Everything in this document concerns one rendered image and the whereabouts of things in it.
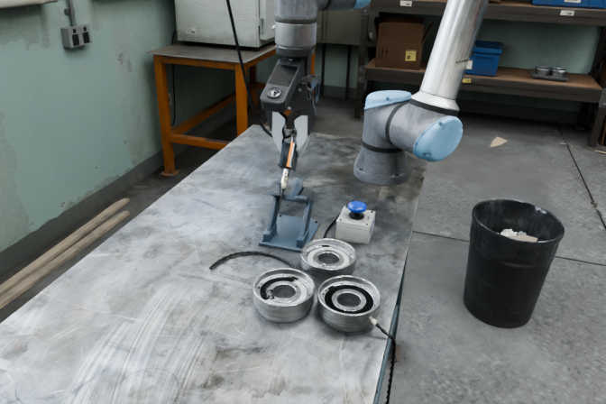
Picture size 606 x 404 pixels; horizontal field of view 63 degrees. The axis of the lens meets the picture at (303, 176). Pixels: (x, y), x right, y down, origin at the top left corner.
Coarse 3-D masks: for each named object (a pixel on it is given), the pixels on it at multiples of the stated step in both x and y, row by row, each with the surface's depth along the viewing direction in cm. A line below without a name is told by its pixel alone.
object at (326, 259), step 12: (312, 240) 98; (324, 240) 98; (336, 240) 98; (300, 252) 94; (324, 252) 96; (336, 252) 96; (348, 252) 96; (300, 264) 94; (312, 264) 90; (324, 264) 92; (336, 264) 92; (348, 264) 90; (312, 276) 91; (324, 276) 90
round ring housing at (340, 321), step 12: (336, 276) 87; (348, 276) 87; (324, 288) 86; (372, 288) 85; (324, 300) 83; (336, 300) 83; (348, 300) 86; (360, 300) 84; (324, 312) 81; (336, 312) 79; (372, 312) 80; (336, 324) 80; (348, 324) 79; (360, 324) 79
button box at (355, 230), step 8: (344, 208) 109; (344, 216) 106; (352, 216) 105; (360, 216) 105; (368, 216) 106; (336, 224) 104; (344, 224) 104; (352, 224) 103; (360, 224) 103; (368, 224) 103; (336, 232) 105; (344, 232) 104; (352, 232) 104; (360, 232) 103; (368, 232) 103; (344, 240) 105; (352, 240) 105; (360, 240) 104; (368, 240) 104
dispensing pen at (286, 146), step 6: (294, 132) 98; (294, 138) 98; (282, 144) 96; (288, 144) 96; (282, 150) 96; (288, 150) 96; (282, 156) 96; (288, 156) 96; (282, 162) 96; (282, 168) 98; (288, 168) 97; (282, 174) 97; (288, 174) 97; (282, 180) 97; (282, 186) 97; (282, 192) 97
